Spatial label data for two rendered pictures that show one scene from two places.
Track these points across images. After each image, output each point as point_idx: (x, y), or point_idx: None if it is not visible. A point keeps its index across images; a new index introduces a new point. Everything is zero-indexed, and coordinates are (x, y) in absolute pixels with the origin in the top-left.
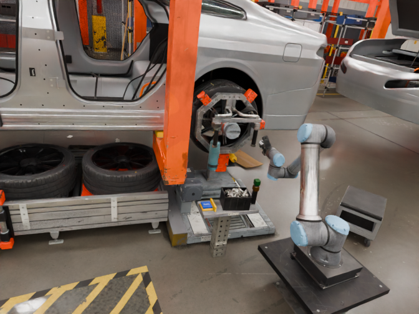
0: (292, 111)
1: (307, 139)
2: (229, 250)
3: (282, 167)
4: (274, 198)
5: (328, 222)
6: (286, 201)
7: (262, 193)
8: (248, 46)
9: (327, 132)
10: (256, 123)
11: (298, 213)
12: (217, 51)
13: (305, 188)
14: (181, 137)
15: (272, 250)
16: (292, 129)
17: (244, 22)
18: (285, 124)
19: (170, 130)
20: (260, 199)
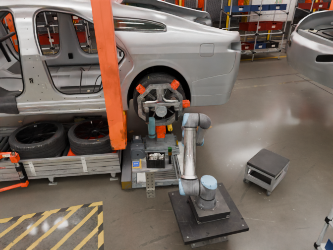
0: (214, 91)
1: (185, 124)
2: (159, 194)
3: None
4: (209, 156)
5: (200, 180)
6: (218, 158)
7: (201, 152)
8: (170, 49)
9: (199, 119)
10: (175, 106)
11: (223, 168)
12: (147, 55)
13: (184, 157)
14: (117, 120)
15: (176, 196)
16: (217, 104)
17: (165, 33)
18: (210, 101)
19: (108, 116)
20: (197, 156)
